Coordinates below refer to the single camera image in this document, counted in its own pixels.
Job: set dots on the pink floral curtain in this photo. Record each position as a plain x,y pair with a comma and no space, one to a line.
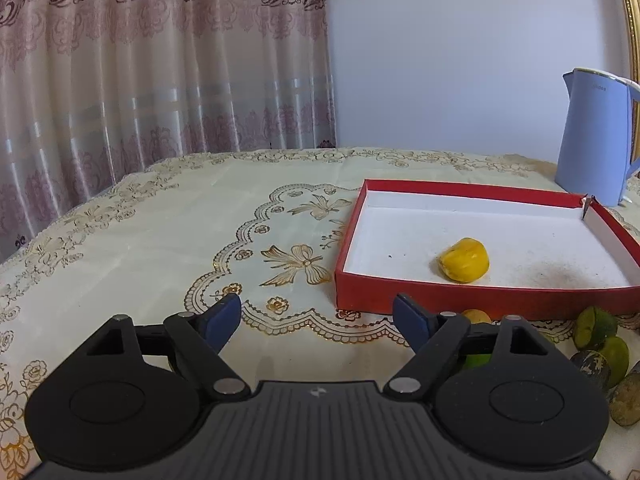
150,85

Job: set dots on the green avocado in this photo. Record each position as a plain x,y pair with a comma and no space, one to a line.
617,355

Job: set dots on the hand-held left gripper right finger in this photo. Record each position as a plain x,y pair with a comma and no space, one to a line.
409,319

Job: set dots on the yellow fruit piece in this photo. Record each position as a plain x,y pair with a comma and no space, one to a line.
477,316
465,261

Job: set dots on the cream gold-embroidered tablecloth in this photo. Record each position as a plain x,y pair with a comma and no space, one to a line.
175,220

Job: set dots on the red shallow cardboard box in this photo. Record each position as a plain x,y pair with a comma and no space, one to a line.
450,302

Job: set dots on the green cucumber piece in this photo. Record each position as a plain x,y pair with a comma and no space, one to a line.
595,327

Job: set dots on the green persimmon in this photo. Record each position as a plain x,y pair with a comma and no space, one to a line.
477,360

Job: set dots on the light blue electric kettle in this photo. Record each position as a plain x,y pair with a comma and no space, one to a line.
590,135

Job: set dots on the gold picture frame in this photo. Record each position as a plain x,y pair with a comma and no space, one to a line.
631,20

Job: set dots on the dark scuffed block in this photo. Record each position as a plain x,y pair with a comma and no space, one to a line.
590,367

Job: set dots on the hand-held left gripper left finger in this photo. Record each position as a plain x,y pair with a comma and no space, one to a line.
225,317

